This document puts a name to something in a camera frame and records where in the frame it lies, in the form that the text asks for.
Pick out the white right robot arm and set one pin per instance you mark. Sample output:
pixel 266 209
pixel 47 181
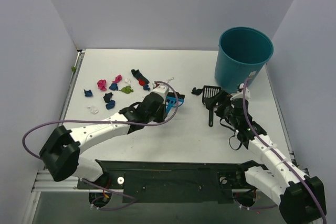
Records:
pixel 300 198

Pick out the red paper scrap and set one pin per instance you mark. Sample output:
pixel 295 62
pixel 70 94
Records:
pixel 142 82

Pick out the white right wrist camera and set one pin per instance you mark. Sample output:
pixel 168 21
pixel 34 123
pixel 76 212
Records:
pixel 242 92

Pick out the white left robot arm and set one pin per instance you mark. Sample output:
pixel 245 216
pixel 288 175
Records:
pixel 62 151

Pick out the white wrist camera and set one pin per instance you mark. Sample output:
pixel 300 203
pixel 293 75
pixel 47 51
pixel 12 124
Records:
pixel 242 92
pixel 161 90

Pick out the blue paper scrap left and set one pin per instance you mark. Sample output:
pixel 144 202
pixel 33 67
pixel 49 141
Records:
pixel 88 93

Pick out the small pink paper scrap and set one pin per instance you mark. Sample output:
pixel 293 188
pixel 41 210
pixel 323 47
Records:
pixel 117 79

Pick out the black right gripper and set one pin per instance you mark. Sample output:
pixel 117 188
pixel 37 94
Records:
pixel 222 104

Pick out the blue brush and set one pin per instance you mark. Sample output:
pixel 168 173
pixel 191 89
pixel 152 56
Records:
pixel 172 102

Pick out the clear plastic scrap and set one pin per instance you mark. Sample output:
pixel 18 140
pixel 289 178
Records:
pixel 93 109

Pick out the blue paper scrap lower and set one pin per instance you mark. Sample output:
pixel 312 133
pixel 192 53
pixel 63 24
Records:
pixel 110 105

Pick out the black paper scrap centre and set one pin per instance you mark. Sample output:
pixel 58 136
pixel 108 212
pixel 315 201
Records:
pixel 196 91

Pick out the black slotted scoop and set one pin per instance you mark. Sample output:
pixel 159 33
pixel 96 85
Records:
pixel 209 92

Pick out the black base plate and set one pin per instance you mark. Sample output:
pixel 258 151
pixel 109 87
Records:
pixel 151 182

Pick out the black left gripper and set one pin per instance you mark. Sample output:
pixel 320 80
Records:
pixel 165 107

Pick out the long black paper scrap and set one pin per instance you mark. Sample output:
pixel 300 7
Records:
pixel 138 75

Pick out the dark blue paper scrap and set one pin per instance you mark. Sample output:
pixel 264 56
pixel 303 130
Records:
pixel 114 87

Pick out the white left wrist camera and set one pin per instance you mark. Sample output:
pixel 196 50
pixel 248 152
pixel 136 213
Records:
pixel 161 90

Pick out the green paper scrap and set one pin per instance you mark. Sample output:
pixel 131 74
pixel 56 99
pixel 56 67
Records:
pixel 127 90

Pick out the teal plastic bin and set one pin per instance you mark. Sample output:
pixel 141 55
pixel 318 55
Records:
pixel 242 52

